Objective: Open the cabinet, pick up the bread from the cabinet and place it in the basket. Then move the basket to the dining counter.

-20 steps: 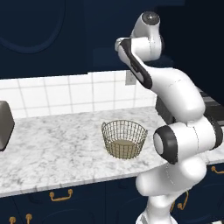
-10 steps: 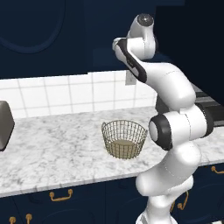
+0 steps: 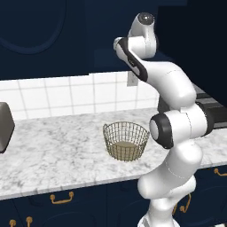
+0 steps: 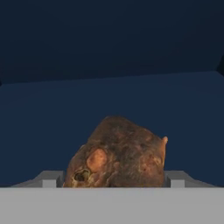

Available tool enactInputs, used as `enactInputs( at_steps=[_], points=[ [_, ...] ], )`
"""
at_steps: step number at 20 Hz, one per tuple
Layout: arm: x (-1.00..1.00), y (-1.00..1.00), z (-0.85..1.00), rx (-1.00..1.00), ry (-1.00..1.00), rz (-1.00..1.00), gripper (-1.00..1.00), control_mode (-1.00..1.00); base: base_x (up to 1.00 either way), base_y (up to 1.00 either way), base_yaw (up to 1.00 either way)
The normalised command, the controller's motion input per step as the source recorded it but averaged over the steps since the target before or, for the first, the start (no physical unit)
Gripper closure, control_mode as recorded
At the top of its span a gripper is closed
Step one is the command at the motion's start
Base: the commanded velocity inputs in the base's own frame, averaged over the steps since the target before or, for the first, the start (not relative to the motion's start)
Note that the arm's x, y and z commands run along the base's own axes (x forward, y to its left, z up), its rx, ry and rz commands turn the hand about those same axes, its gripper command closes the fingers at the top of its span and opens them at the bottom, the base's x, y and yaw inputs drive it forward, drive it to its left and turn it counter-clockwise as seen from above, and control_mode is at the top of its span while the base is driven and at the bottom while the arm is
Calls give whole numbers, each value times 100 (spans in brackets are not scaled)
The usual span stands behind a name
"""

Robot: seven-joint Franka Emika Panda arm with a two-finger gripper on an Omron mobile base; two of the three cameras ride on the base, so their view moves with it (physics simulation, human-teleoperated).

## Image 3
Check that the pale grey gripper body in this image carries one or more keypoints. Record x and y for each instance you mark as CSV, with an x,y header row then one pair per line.
x,y
163,107

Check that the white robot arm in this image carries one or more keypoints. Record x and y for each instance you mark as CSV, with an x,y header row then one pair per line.
x,y
177,85

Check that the tall navy cabinet panel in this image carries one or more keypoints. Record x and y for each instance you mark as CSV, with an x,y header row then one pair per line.
x,y
201,44

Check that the plain navy cabinet door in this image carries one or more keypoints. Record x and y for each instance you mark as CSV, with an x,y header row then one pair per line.
x,y
106,29

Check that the navy base cabinet door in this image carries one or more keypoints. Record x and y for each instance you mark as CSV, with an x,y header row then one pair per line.
x,y
209,201
124,204

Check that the navy cabinet door oval inlay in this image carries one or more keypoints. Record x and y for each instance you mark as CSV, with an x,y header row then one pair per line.
x,y
38,35

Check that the gold cabinet knob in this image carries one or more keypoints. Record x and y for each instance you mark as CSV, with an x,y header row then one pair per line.
x,y
29,221
12,223

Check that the black hob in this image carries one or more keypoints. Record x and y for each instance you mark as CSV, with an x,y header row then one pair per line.
x,y
219,113

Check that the navy drawer front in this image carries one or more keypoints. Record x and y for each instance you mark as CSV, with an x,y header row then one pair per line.
x,y
82,207

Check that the grey toaster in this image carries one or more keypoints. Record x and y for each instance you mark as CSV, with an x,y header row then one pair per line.
x,y
5,127

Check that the grey wall outlet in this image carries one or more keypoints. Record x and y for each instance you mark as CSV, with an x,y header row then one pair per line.
x,y
132,79

